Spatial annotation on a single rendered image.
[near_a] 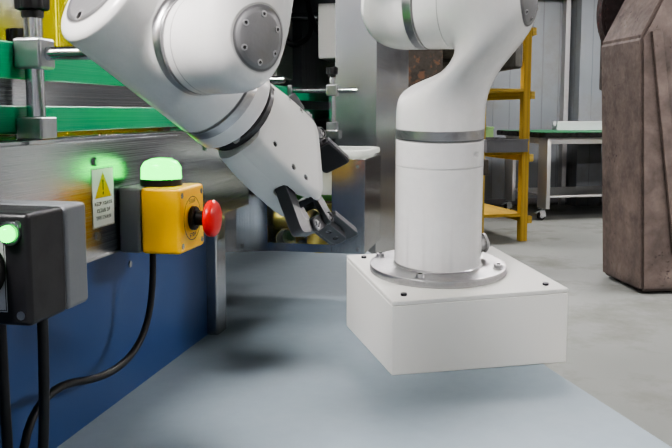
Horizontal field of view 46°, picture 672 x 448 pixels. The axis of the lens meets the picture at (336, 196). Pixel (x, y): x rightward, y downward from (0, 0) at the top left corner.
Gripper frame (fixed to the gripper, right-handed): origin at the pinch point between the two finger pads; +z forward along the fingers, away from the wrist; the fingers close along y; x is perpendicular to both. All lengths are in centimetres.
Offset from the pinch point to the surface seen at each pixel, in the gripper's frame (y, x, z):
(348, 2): -118, -29, 64
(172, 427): 15.8, -24.5, 3.8
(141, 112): -17.9, -20.5, -8.1
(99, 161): -5.0, -18.6, -14.6
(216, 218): -2.5, -13.7, -2.2
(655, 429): -48, -19, 228
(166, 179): -5.9, -16.2, -7.5
